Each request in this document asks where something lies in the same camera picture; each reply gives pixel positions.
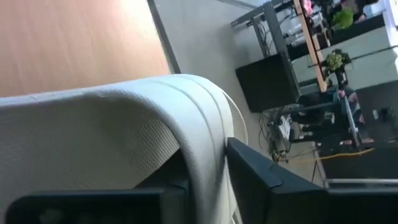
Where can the green plant in dark vase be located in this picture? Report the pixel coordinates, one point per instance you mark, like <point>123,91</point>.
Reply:
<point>335,61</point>

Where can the light wooden post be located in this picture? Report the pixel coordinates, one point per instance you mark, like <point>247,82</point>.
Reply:
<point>312,46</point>

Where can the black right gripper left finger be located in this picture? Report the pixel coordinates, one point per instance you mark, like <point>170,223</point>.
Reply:
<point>177,199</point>

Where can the silver metal rail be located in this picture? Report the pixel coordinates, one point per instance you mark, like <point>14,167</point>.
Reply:
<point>360,181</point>

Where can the person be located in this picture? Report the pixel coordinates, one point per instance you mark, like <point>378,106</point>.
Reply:
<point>357,11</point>

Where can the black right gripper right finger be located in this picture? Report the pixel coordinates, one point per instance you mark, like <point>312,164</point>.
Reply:
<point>267,193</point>

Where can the grey metal table edge strip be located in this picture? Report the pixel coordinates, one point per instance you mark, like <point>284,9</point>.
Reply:
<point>163,34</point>

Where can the black computer tower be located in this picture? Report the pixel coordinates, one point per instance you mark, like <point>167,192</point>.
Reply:
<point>267,82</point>

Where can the pink flowers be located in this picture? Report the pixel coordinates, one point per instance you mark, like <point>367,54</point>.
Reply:
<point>308,7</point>

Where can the grey metal desk frame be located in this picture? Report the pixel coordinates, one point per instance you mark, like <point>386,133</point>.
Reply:
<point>273,21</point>

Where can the bright green potted plant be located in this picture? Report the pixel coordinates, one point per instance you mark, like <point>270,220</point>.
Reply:
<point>343,18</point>

